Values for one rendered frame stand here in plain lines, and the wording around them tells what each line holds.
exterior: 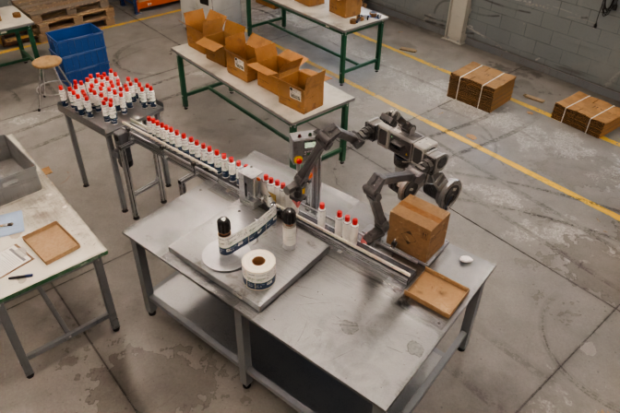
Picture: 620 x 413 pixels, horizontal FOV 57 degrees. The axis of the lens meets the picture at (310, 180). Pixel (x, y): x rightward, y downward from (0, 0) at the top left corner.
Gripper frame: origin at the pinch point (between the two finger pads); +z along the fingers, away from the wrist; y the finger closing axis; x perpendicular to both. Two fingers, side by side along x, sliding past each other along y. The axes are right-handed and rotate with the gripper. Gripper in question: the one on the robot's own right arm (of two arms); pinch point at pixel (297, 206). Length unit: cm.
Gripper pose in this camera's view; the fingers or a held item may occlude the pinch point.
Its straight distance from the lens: 378.0
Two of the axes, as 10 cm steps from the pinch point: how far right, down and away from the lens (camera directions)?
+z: -0.1, 8.2, 5.8
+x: 6.3, -4.5, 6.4
